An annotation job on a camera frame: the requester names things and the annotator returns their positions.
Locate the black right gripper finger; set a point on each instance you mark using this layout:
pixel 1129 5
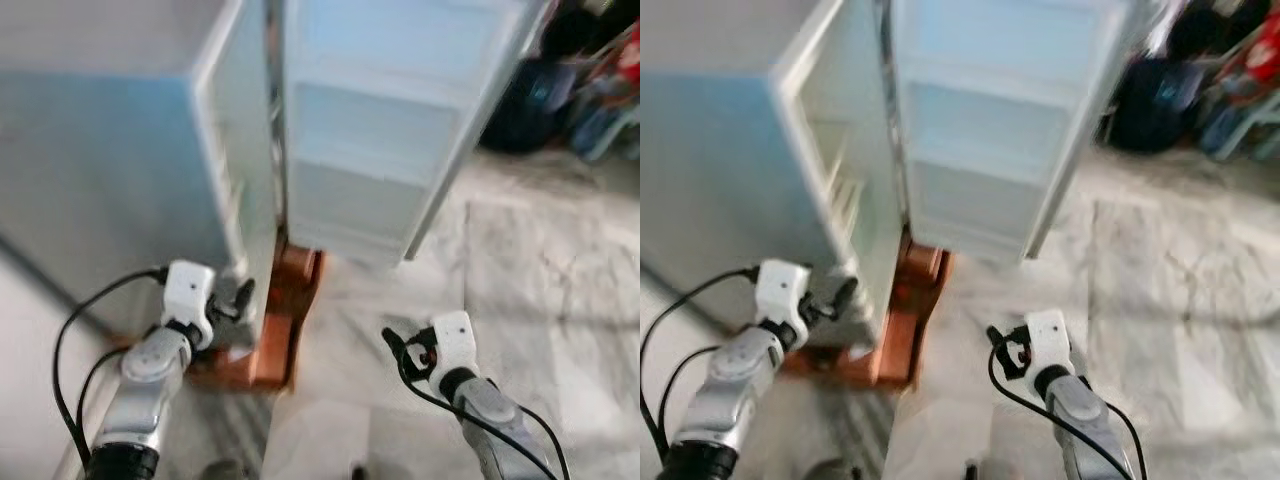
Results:
pixel 997 338
pixel 395 341

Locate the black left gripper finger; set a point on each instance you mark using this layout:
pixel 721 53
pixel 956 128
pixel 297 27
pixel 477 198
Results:
pixel 246 293
pixel 847 293

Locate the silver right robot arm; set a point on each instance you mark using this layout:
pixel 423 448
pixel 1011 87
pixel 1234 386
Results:
pixel 495 420
pixel 1085 420

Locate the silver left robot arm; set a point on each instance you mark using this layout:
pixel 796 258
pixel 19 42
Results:
pixel 735 395
pixel 145 390

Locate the orange brick fridge stand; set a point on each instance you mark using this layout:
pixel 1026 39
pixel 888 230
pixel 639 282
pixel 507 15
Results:
pixel 275 340
pixel 900 340

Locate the light blue mini fridge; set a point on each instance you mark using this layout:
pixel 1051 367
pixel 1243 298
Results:
pixel 100 150
pixel 720 150

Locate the white lined fridge door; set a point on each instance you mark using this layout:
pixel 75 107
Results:
pixel 1000 130
pixel 380 130

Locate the white plastic chair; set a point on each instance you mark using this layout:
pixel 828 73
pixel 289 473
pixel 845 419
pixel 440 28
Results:
pixel 618 130
pixel 1250 125

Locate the child in navy shirt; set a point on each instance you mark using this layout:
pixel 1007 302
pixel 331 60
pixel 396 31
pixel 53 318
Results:
pixel 530 100
pixel 1155 100

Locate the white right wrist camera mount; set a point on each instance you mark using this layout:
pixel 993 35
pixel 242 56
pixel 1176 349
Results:
pixel 453 340
pixel 1050 340

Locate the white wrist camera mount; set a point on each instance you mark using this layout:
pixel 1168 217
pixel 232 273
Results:
pixel 782 295
pixel 187 295
pixel 1050 340
pixel 453 340

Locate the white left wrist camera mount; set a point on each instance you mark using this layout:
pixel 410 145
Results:
pixel 187 295
pixel 782 295

